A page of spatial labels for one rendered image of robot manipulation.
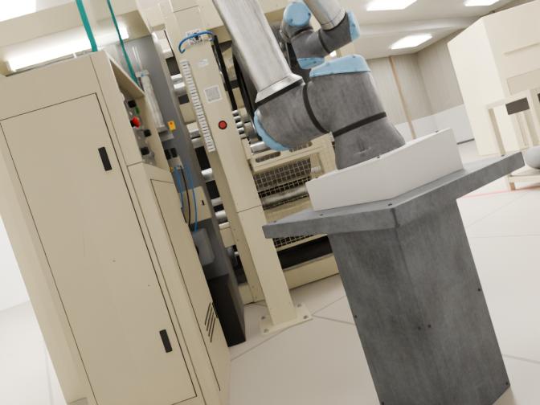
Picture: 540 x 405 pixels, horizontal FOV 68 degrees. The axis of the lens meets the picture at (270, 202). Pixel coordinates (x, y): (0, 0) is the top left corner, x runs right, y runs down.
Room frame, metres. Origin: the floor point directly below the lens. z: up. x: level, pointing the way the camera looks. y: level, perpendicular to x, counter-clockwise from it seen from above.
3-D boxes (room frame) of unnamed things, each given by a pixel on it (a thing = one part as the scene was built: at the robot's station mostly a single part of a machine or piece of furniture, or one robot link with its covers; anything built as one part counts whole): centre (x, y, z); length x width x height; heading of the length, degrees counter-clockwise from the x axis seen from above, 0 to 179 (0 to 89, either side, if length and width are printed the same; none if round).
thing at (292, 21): (1.44, -0.28, 1.23); 0.12 x 0.09 x 0.10; 4
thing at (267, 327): (2.08, 0.11, 0.01); 0.27 x 0.27 x 0.02; 4
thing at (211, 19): (2.42, -0.24, 1.71); 0.61 x 0.25 x 0.15; 94
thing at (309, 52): (1.43, -0.30, 1.12); 0.12 x 0.09 x 0.12; 57
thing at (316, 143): (1.98, -0.15, 0.84); 0.36 x 0.09 x 0.06; 94
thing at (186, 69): (2.04, 0.20, 1.19); 0.05 x 0.04 x 0.48; 4
